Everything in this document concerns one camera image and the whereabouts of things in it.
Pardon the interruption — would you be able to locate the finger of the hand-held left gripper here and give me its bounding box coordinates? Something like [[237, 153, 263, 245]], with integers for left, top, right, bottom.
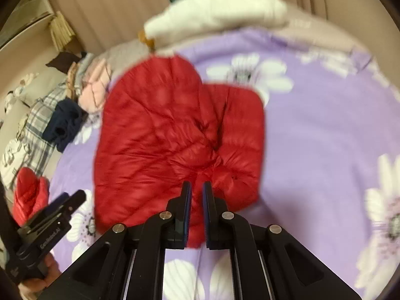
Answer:
[[44, 193, 71, 215], [61, 189, 87, 218]]

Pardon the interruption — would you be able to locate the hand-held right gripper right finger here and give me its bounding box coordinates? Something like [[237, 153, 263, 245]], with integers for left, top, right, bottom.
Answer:
[[202, 180, 364, 300]]

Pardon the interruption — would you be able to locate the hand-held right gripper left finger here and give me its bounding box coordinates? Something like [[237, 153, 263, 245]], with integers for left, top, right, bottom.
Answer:
[[39, 180, 192, 300]]

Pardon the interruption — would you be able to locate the red down jacket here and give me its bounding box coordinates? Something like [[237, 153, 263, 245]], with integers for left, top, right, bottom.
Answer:
[[93, 54, 267, 251]]

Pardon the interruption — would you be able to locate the person's left hand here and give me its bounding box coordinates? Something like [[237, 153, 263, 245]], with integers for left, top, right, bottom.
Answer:
[[21, 251, 63, 296]]

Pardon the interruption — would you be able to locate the small red down garment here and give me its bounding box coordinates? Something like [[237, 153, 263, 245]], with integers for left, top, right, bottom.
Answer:
[[13, 166, 50, 228]]

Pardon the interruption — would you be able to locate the white printed pillow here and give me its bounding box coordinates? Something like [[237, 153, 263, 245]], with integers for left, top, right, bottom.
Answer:
[[0, 137, 32, 182]]

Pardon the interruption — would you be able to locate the plaid cloth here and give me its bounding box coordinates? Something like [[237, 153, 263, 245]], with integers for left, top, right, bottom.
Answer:
[[15, 84, 73, 177]]

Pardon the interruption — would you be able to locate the navy garment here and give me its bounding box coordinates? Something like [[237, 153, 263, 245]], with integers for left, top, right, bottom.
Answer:
[[41, 98, 90, 153]]

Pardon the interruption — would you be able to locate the folded light blue garment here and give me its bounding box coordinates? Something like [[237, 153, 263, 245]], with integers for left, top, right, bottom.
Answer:
[[66, 53, 95, 98]]

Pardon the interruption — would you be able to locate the purple floral bed sheet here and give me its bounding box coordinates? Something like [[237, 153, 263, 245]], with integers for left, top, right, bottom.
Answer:
[[47, 27, 400, 300]]

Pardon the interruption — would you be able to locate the dark brown cloth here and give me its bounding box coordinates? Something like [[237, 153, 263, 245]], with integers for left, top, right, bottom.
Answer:
[[45, 51, 87, 75]]

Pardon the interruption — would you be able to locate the straw-coloured bundle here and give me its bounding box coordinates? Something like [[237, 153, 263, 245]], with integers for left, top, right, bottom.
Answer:
[[49, 10, 78, 51]]

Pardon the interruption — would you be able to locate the beige curtain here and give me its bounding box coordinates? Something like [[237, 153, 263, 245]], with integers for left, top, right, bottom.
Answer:
[[42, 0, 391, 66]]

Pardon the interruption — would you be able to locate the white plush toy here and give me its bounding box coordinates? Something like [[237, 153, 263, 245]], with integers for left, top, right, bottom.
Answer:
[[138, 0, 290, 53]]

